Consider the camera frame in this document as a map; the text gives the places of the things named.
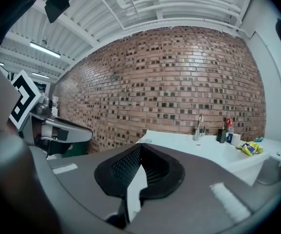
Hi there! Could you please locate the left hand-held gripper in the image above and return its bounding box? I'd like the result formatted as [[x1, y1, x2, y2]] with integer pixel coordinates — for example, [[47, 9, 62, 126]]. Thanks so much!
[[8, 69, 94, 159]]

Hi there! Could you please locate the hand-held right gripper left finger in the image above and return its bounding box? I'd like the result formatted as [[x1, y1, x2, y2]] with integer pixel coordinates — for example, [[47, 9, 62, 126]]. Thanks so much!
[[29, 142, 143, 222]]

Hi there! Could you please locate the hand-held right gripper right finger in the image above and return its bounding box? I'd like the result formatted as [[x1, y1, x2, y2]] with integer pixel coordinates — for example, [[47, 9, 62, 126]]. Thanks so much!
[[124, 142, 281, 231]]

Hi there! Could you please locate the person's left forearm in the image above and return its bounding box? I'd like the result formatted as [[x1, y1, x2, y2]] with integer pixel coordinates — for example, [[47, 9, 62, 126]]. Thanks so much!
[[0, 120, 63, 234]]

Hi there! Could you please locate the green cabinet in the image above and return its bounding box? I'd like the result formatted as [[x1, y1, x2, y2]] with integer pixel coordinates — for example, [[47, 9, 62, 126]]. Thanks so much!
[[62, 141, 92, 157]]

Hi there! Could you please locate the white sink counter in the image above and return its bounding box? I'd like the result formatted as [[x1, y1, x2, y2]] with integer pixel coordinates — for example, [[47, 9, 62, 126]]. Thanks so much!
[[135, 129, 270, 186]]

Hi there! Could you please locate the long ceiling tube light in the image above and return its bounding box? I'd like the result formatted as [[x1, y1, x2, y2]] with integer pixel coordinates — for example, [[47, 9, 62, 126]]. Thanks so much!
[[31, 72, 50, 79], [29, 41, 61, 59]]

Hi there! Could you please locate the black soap dispenser box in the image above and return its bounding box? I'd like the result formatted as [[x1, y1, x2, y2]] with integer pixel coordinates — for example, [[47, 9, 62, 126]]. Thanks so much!
[[216, 128, 227, 144]]

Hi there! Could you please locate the chrome faucet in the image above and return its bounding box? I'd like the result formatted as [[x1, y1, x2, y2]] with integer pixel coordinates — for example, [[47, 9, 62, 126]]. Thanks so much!
[[193, 113, 207, 141]]

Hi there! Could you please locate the white paper roll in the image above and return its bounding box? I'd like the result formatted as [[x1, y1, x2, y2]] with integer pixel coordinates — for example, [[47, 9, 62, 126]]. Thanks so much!
[[231, 133, 242, 146]]

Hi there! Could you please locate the yellow snack packet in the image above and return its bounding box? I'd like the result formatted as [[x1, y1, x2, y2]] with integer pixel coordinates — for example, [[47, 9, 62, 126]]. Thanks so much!
[[235, 141, 264, 157]]

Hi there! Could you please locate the grey waste bin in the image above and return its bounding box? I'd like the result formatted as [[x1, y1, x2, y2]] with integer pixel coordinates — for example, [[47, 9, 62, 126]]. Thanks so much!
[[255, 157, 281, 186]]

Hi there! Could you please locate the red-capped bottle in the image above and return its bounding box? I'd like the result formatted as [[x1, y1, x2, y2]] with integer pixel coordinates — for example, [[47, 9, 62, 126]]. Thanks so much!
[[225, 117, 235, 143]]

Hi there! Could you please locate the white side table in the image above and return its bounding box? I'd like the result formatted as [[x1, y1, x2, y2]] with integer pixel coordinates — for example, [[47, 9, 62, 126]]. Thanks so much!
[[262, 137, 281, 168]]

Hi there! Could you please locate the white ceiling pipe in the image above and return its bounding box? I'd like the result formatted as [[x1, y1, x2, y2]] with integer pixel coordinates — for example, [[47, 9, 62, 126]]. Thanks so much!
[[88, 0, 243, 32]]

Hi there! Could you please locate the black head-worn camera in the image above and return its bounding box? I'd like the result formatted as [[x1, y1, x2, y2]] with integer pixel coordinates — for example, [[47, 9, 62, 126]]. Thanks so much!
[[44, 0, 73, 24]]

